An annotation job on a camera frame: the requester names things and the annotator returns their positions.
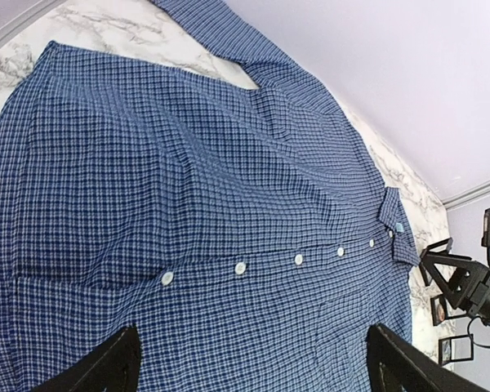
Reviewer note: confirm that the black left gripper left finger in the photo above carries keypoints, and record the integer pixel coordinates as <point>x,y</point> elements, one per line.
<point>112,366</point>

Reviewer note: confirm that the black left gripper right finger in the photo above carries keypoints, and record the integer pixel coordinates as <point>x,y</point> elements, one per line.
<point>395,365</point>

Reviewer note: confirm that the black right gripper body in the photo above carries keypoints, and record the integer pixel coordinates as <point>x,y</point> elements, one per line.
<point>474,288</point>

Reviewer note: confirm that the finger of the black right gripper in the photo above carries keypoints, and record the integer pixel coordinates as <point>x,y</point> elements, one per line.
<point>454,275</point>

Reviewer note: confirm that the blue checked shirt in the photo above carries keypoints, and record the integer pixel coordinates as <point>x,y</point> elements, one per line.
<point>246,234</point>

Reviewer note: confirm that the brown round brooch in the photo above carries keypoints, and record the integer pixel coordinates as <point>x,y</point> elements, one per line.
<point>438,314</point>

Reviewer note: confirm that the white blue round brooch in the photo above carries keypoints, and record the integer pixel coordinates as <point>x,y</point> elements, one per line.
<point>445,352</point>

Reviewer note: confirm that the black frame stand far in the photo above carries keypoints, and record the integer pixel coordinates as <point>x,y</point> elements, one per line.
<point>433,259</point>

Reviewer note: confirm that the black frame stand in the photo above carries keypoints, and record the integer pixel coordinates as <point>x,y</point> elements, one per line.
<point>456,341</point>
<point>433,259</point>
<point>451,314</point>

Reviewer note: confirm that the black frame stand middle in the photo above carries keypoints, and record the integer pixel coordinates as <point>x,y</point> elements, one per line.
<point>451,314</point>

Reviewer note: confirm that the black frame stand near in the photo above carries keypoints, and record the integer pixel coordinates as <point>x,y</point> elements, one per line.
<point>456,341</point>

